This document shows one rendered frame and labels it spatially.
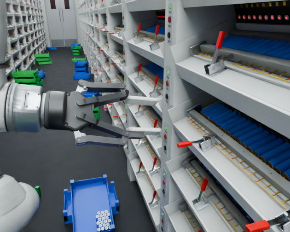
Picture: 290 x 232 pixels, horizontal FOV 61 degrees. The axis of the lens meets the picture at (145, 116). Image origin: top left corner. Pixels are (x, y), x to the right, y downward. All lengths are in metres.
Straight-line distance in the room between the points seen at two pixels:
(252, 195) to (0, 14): 0.53
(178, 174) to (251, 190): 0.38
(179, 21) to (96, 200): 1.08
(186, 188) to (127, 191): 0.89
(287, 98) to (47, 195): 1.53
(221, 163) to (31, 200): 0.71
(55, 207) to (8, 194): 0.67
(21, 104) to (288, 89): 0.44
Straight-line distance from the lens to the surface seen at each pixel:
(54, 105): 0.48
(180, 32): 0.73
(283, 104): 0.42
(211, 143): 0.64
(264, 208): 0.50
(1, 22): 0.48
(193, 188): 0.81
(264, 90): 0.47
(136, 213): 1.52
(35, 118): 0.47
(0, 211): 1.00
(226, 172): 0.57
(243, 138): 0.62
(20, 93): 0.48
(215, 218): 0.72
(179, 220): 0.98
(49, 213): 1.61
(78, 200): 1.50
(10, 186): 1.01
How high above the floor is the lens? 1.05
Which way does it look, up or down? 22 degrees down
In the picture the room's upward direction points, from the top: straight up
